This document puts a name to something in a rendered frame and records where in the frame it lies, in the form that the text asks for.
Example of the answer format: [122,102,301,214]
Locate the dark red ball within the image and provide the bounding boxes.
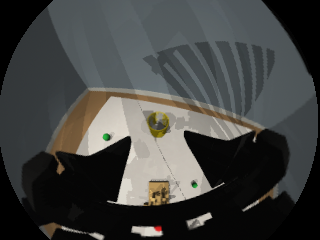
[155,227,163,232]

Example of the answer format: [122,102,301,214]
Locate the yellow cylinder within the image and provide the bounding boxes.
[147,112,169,139]

